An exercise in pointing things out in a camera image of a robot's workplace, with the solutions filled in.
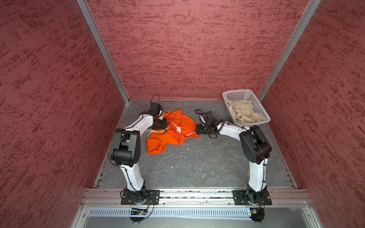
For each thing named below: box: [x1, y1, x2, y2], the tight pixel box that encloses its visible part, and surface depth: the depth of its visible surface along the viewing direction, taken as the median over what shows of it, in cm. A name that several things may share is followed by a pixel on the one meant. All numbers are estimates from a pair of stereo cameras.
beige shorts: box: [225, 98, 267, 124], surface depth 110 cm
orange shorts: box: [146, 109, 200, 155], surface depth 97 cm
